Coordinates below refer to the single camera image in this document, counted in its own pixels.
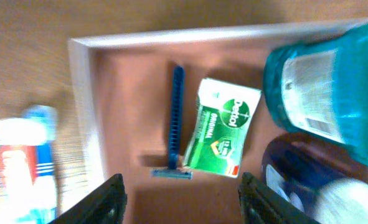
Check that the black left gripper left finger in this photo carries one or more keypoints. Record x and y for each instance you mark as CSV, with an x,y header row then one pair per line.
x,y
106,204

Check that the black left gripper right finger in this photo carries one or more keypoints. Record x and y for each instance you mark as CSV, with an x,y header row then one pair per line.
x,y
261,205

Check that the clear purple sanitizer bottle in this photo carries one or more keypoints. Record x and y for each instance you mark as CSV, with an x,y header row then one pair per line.
x,y
318,178

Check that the blue disposable razor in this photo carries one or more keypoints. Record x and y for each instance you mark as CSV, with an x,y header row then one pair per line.
x,y
175,127

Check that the Colgate toothpaste tube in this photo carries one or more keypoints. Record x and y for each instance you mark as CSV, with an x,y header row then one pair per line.
x,y
19,138

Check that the green Dettol soap pack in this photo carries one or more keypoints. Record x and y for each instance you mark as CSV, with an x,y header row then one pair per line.
x,y
224,115

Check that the blue white toothbrush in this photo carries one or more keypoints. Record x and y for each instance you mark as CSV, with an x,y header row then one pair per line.
x,y
45,186

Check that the teal Listerine mouthwash bottle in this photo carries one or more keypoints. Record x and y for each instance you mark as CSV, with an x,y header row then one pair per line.
x,y
321,88

